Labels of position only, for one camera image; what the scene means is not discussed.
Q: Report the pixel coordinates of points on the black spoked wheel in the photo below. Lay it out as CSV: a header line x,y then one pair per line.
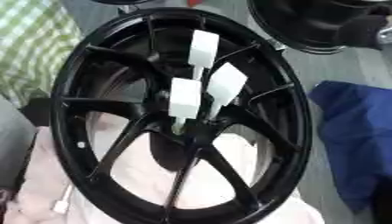
x,y
286,151

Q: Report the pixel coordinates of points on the black round wheel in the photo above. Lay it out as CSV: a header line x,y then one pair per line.
x,y
311,20

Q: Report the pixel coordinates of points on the black round object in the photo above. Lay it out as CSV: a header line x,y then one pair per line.
x,y
120,1

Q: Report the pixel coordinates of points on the blue cloth bag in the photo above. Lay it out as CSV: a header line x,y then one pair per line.
x,y
357,131

